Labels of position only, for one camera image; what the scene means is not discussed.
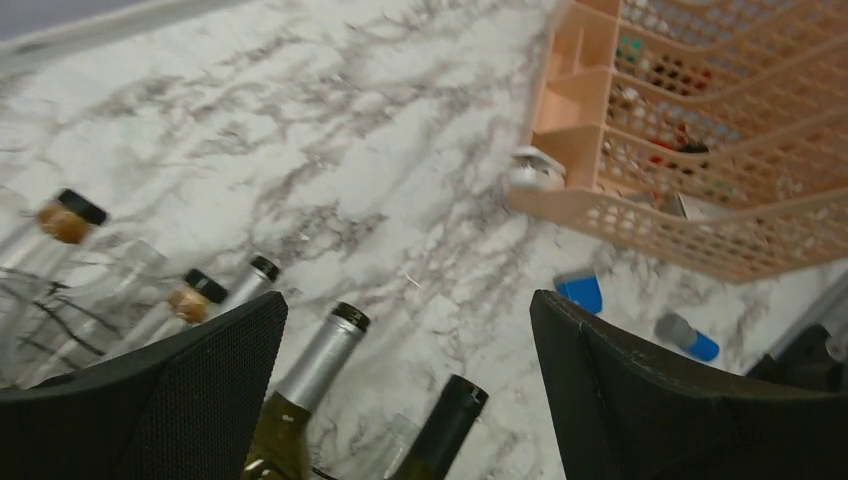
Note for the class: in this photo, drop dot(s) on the green bottle black capsule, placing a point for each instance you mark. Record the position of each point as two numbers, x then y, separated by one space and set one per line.
439 440

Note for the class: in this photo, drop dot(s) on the black wire wine rack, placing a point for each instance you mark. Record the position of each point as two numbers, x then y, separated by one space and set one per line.
52 329

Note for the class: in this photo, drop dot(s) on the clear bottle cork stopper lower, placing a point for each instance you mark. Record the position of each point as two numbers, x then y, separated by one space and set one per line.
190 303

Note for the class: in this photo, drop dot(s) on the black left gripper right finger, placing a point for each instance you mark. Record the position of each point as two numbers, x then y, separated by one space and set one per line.
623 407

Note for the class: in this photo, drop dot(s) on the green bottle silver capsule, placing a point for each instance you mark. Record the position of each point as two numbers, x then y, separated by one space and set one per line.
279 448
256 278

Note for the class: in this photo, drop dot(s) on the clear bottle cork stopper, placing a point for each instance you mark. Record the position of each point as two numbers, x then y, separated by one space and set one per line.
190 303
45 240

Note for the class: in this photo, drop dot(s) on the blue grey small bottle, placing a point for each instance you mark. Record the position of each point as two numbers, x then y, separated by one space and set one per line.
674 329

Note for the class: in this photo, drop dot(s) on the clear bottle cork stopper upper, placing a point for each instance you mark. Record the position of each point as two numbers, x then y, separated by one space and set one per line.
45 240

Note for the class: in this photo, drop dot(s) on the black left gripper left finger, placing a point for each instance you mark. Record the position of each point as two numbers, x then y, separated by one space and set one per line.
181 408

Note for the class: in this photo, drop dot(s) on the peach plastic stacked organizer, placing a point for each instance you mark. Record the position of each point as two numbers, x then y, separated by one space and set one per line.
711 135

